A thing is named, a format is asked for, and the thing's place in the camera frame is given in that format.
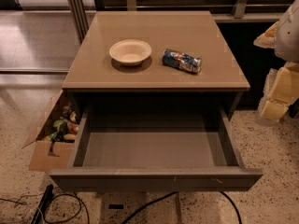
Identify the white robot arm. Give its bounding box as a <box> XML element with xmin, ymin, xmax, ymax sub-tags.
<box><xmin>253</xmin><ymin>0</ymin><xmax>299</xmax><ymax>126</ymax></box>

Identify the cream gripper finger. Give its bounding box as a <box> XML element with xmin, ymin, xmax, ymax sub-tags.
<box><xmin>253</xmin><ymin>21</ymin><xmax>278</xmax><ymax>49</ymax></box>
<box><xmin>257</xmin><ymin>68</ymin><xmax>288</xmax><ymax>125</ymax></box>

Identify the grey drawer cabinet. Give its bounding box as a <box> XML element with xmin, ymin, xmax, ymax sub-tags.
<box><xmin>63</xmin><ymin>11</ymin><xmax>249</xmax><ymax>116</ymax></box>

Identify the green snack bag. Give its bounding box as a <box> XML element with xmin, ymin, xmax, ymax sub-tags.
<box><xmin>51</xmin><ymin>119</ymin><xmax>68</xmax><ymax>142</ymax></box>

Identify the grey top drawer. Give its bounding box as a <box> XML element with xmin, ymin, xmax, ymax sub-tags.
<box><xmin>50</xmin><ymin>106</ymin><xmax>263</xmax><ymax>192</ymax></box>

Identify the black power strip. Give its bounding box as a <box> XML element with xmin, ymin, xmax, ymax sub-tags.
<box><xmin>30</xmin><ymin>184</ymin><xmax>54</xmax><ymax>224</ymax></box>

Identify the looped black cable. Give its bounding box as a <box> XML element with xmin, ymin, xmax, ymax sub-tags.
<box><xmin>41</xmin><ymin>192</ymin><xmax>91</xmax><ymax>224</ymax></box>

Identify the black floor cable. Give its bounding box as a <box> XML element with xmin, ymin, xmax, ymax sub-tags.
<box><xmin>121</xmin><ymin>190</ymin><xmax>243</xmax><ymax>224</ymax></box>

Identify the crushed blue soda can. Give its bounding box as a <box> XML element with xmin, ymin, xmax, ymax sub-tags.
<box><xmin>162</xmin><ymin>49</ymin><xmax>202</xmax><ymax>74</ymax></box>

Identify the cardboard box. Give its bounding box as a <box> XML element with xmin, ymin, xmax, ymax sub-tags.
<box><xmin>22</xmin><ymin>91</ymin><xmax>79</xmax><ymax>172</ymax></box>

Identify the white paper bowl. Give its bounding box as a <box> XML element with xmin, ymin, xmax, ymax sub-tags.
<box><xmin>109</xmin><ymin>39</ymin><xmax>151</xmax><ymax>66</ymax></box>

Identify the red snack packet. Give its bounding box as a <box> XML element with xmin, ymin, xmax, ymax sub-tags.
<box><xmin>67</xmin><ymin>122</ymin><xmax>78</xmax><ymax>134</ymax></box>

